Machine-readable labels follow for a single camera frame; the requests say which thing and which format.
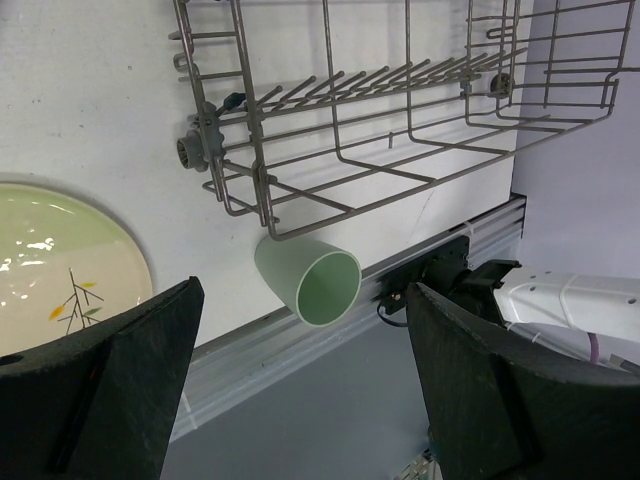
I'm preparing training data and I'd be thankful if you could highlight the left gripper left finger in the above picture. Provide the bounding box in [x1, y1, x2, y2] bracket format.
[1, 277, 205, 479]

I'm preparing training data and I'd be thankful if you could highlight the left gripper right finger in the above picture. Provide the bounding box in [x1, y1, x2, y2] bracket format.
[406, 284, 639, 479]

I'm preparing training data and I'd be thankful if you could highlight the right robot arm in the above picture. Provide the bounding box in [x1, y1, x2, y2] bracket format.
[447, 260, 639, 342]

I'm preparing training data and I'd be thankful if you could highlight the cream green round plate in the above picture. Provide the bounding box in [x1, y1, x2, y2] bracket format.
[1, 181, 153, 355]

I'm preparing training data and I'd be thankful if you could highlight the green cup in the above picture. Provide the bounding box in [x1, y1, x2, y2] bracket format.
[254, 237, 362, 327]

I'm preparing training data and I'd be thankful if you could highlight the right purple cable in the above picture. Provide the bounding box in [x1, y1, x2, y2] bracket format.
[587, 330, 609, 361]

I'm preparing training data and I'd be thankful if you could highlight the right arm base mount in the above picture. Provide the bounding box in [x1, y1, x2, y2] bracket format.
[374, 236, 471, 328]

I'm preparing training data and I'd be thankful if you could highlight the grey wire dish rack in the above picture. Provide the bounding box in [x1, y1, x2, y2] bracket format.
[172, 1, 639, 240]

